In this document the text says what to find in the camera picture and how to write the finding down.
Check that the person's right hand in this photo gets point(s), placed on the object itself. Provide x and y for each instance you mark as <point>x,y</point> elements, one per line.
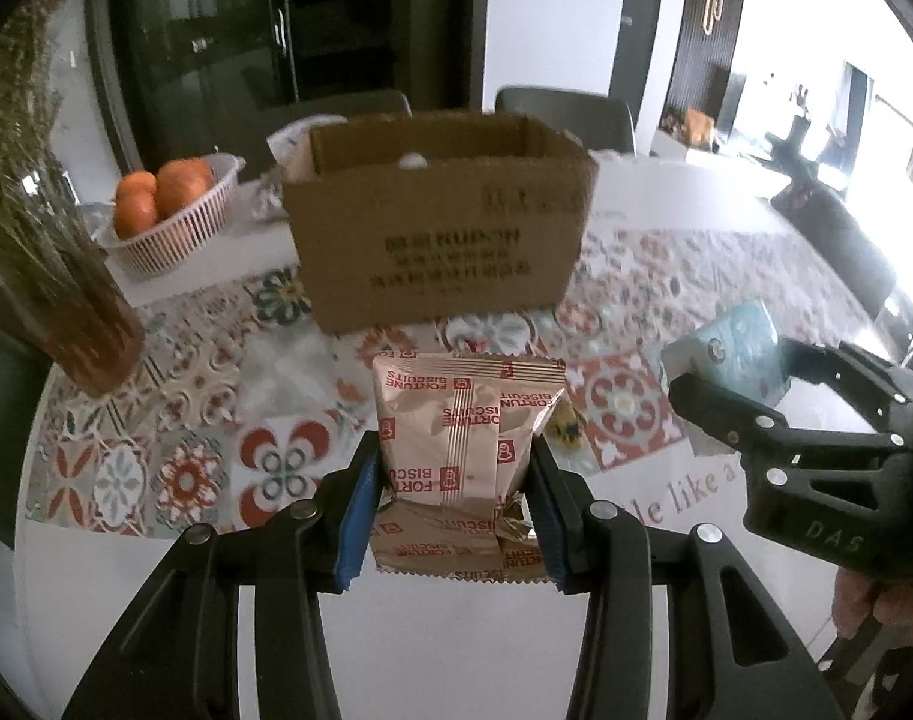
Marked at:
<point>899,604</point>

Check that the gold biscuit packet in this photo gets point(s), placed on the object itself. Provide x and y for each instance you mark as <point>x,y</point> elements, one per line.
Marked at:
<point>449,435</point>

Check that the dark framed glass sliding door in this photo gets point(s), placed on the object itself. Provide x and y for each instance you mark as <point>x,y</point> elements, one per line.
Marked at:
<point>239,22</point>

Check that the blue tissue packet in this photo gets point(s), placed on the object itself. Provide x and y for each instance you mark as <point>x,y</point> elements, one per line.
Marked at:
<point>734,349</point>

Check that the white plush bear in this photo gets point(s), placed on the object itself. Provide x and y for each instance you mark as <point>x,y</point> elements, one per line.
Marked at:
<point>414,160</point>

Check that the brown cardboard box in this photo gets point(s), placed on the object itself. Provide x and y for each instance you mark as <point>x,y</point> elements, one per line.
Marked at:
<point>441,240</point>

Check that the small yellow toy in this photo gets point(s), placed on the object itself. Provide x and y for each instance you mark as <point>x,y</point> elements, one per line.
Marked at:
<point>565,427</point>

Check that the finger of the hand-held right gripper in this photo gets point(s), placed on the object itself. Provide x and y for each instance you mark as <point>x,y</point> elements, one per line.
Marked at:
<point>726,424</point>
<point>846,371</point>

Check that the dark interior door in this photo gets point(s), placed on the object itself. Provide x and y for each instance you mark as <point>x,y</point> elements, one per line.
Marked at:
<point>636,15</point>

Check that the orange fruit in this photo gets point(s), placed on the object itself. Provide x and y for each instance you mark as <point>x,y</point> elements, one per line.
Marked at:
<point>183,186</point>
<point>136,184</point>
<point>135,216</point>

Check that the white plastic fruit basket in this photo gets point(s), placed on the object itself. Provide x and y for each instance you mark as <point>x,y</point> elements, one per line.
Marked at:
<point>171,240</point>

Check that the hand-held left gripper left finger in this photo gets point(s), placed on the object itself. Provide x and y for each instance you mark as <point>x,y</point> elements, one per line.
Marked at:
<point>355,510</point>

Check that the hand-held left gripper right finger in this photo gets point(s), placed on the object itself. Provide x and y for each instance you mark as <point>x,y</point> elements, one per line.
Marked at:
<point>550,517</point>

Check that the patterned table runner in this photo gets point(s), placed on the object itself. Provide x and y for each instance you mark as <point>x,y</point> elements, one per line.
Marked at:
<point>186,420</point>

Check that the dark slatted wall panel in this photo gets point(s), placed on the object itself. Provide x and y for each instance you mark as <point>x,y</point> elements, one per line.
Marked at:
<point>708,22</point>

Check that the orange bag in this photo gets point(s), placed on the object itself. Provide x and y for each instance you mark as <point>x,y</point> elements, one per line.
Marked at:
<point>700,126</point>

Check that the glass vase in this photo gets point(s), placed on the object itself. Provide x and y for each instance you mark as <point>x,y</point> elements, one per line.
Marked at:
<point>81,315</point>

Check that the dark grey dining chair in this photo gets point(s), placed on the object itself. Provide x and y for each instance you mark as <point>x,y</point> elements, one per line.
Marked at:
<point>6,435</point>
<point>336,116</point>
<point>569,116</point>
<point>839,247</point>

